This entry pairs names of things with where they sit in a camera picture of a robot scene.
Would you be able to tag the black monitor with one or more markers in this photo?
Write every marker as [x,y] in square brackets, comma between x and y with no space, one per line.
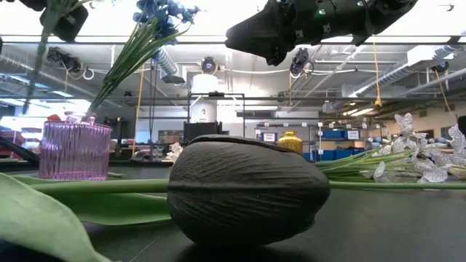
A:
[202,131]

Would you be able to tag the round black ceiling device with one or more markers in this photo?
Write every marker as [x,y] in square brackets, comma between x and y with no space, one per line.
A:
[209,66]

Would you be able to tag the black artificial tulip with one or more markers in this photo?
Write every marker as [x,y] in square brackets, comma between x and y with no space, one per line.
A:
[247,189]

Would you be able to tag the person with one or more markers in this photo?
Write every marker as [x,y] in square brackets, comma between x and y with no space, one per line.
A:
[54,118]

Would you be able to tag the long black-framed ceiling light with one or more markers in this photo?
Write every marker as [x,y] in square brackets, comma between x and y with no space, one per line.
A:
[204,39]

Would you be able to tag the yellow glass vase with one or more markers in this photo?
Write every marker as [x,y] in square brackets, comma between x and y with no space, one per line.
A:
[290,143]

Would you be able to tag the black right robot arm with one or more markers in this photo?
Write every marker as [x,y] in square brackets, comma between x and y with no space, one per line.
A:
[389,11]

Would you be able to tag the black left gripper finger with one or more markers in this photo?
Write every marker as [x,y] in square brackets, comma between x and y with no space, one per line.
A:
[33,4]
[73,22]

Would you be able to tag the long blue storage bin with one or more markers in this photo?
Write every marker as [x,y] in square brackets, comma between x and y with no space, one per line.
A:
[327,155]

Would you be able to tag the pink ribbed glass vase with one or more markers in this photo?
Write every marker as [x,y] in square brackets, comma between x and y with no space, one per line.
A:
[74,153]

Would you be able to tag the cream artificial tulip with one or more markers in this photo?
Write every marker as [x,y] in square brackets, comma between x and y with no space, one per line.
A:
[459,171]

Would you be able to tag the white cabinet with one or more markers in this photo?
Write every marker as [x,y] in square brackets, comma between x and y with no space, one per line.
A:
[204,113]

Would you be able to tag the large silver air duct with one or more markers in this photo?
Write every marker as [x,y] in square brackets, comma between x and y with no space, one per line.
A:
[393,76]

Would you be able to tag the white cylindrical tank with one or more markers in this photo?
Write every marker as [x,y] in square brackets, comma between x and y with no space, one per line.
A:
[204,83]

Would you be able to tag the black hanging ceiling device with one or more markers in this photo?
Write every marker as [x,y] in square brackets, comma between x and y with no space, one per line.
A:
[299,62]
[63,58]

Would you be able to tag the blue artificial flower bunch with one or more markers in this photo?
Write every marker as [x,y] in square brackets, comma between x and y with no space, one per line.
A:
[127,54]

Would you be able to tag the large white artificial flower bunch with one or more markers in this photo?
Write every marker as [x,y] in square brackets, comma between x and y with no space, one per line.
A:
[429,171]

